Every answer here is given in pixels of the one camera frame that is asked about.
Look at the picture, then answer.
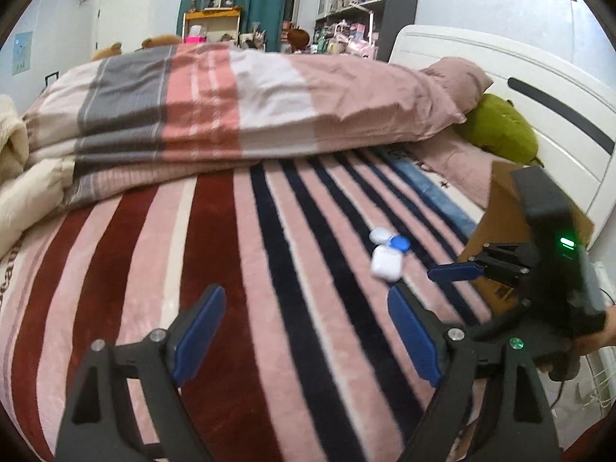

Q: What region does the pink grey folded duvet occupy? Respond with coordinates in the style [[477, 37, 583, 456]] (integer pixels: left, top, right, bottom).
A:
[[24, 44, 466, 201]]

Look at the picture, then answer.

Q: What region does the cream fleece blanket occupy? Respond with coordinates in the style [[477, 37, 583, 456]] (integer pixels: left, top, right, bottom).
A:
[[0, 95, 75, 258]]

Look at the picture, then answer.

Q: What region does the pink striped pillow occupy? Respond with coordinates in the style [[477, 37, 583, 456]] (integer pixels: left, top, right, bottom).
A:
[[421, 56, 493, 115]]

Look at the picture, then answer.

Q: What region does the striped plush bed blanket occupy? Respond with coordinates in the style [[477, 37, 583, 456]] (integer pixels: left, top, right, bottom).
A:
[[1, 148, 489, 461]]

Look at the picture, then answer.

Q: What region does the white earbuds case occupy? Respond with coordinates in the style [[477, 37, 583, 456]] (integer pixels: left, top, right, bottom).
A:
[[371, 245, 404, 284]]

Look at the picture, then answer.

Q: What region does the white door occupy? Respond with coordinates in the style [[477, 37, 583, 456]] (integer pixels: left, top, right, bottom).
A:
[[94, 0, 152, 52]]

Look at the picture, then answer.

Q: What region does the white bed headboard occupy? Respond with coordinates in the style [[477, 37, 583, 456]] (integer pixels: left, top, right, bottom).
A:
[[390, 25, 615, 240]]

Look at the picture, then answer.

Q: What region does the green plush pillow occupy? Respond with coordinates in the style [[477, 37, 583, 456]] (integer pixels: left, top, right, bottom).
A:
[[454, 93, 543, 166]]

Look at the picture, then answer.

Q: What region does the blue white contact lens case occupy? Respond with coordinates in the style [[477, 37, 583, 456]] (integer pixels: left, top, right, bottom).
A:
[[368, 228, 411, 253]]

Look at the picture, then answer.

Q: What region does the cardboard box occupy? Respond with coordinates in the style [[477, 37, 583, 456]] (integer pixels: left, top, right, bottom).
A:
[[456, 161, 595, 316]]

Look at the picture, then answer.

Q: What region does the yellow wooden cabinet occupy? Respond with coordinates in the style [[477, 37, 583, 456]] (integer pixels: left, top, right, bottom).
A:
[[182, 6, 241, 43]]

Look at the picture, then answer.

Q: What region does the blue wall poster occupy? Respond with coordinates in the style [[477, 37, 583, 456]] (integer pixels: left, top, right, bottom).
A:
[[12, 31, 33, 76]]

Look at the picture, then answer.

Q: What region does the dark bookshelf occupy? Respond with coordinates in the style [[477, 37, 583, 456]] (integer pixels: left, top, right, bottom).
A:
[[313, 0, 418, 62]]

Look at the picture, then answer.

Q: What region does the brown teddy bear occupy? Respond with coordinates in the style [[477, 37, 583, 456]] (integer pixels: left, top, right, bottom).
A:
[[141, 35, 183, 49], [92, 42, 122, 62]]

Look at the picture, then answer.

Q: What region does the right hand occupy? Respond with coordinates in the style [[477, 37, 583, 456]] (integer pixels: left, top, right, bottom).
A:
[[562, 306, 616, 358]]

